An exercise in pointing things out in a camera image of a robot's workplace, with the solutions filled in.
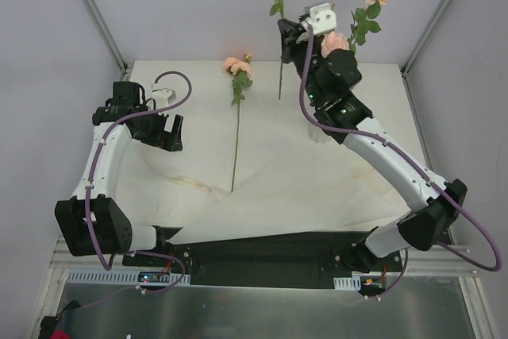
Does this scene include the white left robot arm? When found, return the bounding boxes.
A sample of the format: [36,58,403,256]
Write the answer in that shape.
[55,81,183,267]

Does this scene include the black clamp bottom left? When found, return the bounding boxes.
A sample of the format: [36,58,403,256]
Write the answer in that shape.
[37,300,82,339]

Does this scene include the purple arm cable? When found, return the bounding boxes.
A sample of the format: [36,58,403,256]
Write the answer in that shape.
[85,71,194,308]
[298,25,503,304]

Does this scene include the left aluminium frame post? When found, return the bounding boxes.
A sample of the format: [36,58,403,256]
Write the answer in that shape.
[81,0,129,75]

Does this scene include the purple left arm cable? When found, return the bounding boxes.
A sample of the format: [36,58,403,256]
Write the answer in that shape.
[85,71,194,308]

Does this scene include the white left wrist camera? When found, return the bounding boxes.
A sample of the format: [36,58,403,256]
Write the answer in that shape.
[149,83,176,110]

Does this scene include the white slotted cable duct left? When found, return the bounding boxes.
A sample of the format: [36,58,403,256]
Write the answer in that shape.
[67,269,191,287]

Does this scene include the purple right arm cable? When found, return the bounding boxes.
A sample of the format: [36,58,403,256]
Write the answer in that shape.
[298,25,503,304]

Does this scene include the white slotted cable duct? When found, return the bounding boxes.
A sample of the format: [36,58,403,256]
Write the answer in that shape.
[67,269,191,287]
[333,275,361,291]

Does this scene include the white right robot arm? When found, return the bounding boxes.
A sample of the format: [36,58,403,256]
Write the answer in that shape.
[171,17,467,272]

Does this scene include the white wrapping paper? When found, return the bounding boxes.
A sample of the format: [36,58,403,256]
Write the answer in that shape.
[170,133,409,245]

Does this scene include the white ribbed ceramic vase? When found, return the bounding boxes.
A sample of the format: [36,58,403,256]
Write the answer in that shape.
[308,124,330,144]

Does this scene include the red cloth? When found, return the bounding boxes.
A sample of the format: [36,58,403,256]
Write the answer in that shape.
[49,329,71,339]

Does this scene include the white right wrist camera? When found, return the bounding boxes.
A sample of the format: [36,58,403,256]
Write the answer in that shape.
[302,2,337,36]

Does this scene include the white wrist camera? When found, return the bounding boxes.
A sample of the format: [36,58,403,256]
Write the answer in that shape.
[302,2,337,36]
[149,83,176,110]

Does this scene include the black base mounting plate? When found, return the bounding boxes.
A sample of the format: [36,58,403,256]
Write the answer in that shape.
[121,225,412,289]

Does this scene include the aluminium frame post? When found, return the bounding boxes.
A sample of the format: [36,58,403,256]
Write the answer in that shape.
[81,0,129,75]
[400,0,479,76]

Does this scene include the right aluminium frame post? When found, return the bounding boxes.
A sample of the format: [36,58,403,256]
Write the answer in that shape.
[400,0,479,76]

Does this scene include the white slotted cable duct right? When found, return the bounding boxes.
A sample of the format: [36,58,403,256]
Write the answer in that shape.
[333,275,361,291]

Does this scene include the aluminium front rail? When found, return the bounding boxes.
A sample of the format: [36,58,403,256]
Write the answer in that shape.
[49,237,479,277]

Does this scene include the pink flower stem back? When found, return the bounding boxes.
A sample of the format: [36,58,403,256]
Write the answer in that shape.
[222,54,253,193]

